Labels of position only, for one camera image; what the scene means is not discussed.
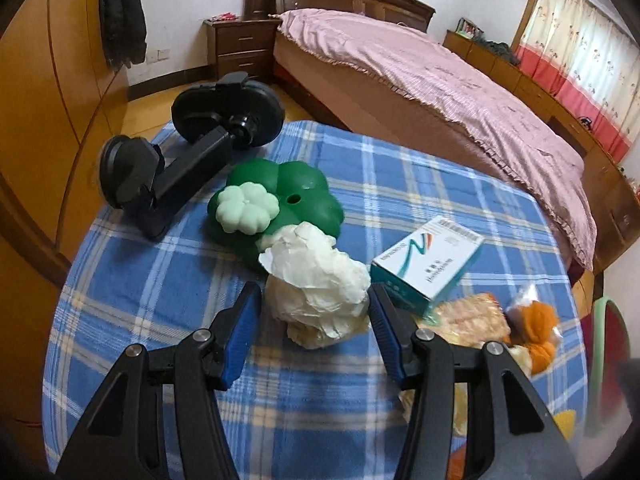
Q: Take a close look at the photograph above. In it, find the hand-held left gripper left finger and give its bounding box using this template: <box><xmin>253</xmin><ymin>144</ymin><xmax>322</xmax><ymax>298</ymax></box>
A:
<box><xmin>54</xmin><ymin>281</ymin><xmax>264</xmax><ymax>480</ymax></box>

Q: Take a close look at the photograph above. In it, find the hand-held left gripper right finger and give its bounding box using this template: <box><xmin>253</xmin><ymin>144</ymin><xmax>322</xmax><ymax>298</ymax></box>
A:
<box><xmin>368</xmin><ymin>284</ymin><xmax>583</xmax><ymax>480</ymax></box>

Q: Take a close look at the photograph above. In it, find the white tissue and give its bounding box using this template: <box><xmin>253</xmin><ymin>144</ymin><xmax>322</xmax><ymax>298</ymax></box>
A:
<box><xmin>257</xmin><ymin>221</ymin><xmax>372</xmax><ymax>350</ymax></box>

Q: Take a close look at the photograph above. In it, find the white teal medicine box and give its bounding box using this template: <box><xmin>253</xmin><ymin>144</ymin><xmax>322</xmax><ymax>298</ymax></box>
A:
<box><xmin>370</xmin><ymin>215</ymin><xmax>486</xmax><ymax>317</ymax></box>

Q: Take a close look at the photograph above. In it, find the pink orange snack packet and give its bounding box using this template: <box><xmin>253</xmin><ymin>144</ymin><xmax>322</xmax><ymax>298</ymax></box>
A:
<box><xmin>432</xmin><ymin>292</ymin><xmax>512</xmax><ymax>346</ymax></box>

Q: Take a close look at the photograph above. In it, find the red bin with green rim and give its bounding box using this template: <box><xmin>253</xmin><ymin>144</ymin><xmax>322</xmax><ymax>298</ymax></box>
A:
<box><xmin>590</xmin><ymin>297</ymin><xmax>633</xmax><ymax>436</ymax></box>

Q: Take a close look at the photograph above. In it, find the pale yellow wrapper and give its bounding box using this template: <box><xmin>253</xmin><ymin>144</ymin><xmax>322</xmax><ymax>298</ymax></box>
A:
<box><xmin>400</xmin><ymin>384</ymin><xmax>471</xmax><ymax>436</ymax></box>

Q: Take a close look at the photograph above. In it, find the light green flower lid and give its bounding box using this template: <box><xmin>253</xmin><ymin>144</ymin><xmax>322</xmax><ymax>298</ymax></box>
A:
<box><xmin>216</xmin><ymin>184</ymin><xmax>281</xmax><ymax>236</ymax></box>

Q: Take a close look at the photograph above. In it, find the green clover-shaped toy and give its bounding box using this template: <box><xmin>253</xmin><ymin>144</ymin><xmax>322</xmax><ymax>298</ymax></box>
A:
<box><xmin>207</xmin><ymin>158</ymin><xmax>346</xmax><ymax>273</ymax></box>

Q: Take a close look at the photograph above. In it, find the orange snack in plastic bag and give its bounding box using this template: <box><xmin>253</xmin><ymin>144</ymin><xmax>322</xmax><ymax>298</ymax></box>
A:
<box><xmin>505</xmin><ymin>285</ymin><xmax>561</xmax><ymax>376</ymax></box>

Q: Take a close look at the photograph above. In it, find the blue plaid tablecloth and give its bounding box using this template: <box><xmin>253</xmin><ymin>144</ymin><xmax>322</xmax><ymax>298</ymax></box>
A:
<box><xmin>44</xmin><ymin>120</ymin><xmax>588</xmax><ymax>480</ymax></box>

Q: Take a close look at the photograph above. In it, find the black suction phone stand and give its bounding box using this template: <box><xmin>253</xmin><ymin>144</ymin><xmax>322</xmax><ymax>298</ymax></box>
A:
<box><xmin>98</xmin><ymin>72</ymin><xmax>286</xmax><ymax>241</ymax></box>

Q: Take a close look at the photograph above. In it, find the pink bedspread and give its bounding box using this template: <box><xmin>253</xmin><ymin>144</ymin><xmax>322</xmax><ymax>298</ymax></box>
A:
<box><xmin>277</xmin><ymin>8</ymin><xmax>598</xmax><ymax>271</ymax></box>

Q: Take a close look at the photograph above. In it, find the dark wooden nightstand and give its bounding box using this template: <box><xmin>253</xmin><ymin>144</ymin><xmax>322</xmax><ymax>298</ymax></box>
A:
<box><xmin>202</xmin><ymin>16</ymin><xmax>282</xmax><ymax>81</ymax></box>

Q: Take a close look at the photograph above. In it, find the dark cloth pile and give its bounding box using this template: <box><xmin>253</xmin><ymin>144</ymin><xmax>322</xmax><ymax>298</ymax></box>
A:
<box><xmin>480</xmin><ymin>40</ymin><xmax>521</xmax><ymax>64</ymax></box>

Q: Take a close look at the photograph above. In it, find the orange wooden wardrobe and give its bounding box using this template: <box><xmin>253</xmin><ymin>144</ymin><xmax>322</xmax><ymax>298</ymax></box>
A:
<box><xmin>0</xmin><ymin>0</ymin><xmax>131</xmax><ymax>311</ymax></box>

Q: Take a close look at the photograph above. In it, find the black hanging jacket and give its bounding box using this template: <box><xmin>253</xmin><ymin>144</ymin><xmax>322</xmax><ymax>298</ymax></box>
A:
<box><xmin>98</xmin><ymin>0</ymin><xmax>148</xmax><ymax>68</ymax></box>

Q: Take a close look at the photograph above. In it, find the cream and red curtain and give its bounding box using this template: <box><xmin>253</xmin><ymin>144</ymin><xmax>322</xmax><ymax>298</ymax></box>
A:
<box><xmin>515</xmin><ymin>0</ymin><xmax>640</xmax><ymax>161</ymax></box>

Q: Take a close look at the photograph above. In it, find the colourful picture frame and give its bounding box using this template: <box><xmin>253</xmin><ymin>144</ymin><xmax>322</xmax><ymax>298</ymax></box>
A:
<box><xmin>456</xmin><ymin>17</ymin><xmax>484</xmax><ymax>41</ymax></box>

